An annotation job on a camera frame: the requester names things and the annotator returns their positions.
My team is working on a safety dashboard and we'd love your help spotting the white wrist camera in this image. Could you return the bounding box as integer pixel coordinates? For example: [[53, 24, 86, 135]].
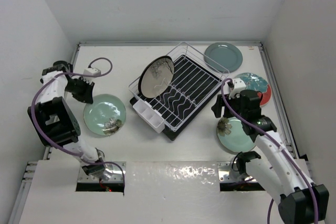
[[228, 78, 246, 99], [83, 67, 101, 77]]

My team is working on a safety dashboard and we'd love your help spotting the green plate with flower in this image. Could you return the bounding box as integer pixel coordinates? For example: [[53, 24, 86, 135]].
[[83, 94, 127, 136], [216, 117, 256, 153]]

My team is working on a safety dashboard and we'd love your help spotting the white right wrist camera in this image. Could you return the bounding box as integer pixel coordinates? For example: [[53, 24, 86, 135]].
[[228, 78, 246, 99]]

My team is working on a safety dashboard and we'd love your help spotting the cream plate with branch design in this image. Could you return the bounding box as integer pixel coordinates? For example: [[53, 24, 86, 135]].
[[138, 56, 175, 98]]

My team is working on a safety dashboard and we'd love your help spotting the red and teal plate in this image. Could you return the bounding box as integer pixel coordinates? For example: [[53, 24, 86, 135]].
[[234, 72, 272, 106]]

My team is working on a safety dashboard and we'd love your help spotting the white cutlery holder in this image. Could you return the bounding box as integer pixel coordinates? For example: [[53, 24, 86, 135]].
[[132, 100, 165, 133]]

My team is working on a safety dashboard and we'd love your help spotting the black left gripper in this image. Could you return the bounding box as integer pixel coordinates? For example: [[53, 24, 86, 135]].
[[65, 77, 95, 103]]

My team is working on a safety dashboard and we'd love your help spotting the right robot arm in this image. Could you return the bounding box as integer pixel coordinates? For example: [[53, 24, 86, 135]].
[[212, 90, 329, 223]]

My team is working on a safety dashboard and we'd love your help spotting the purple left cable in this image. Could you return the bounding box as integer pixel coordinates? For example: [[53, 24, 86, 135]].
[[30, 57, 126, 190]]

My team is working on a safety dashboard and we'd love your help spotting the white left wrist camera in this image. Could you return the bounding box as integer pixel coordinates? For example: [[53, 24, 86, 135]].
[[83, 67, 101, 77]]

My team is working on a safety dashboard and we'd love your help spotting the plain teal plate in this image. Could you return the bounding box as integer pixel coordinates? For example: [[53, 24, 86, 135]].
[[204, 42, 243, 72]]

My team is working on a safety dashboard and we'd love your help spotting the black drip tray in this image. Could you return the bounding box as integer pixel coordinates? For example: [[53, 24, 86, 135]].
[[138, 55, 221, 141]]

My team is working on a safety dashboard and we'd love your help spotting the white wire dish rack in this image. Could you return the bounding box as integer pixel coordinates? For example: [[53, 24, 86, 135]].
[[129, 42, 229, 133]]

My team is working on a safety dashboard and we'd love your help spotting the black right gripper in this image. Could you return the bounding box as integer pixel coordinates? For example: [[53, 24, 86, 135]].
[[211, 91, 246, 121]]

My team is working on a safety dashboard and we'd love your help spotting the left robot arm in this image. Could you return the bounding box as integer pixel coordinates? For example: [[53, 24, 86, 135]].
[[27, 61, 106, 179]]

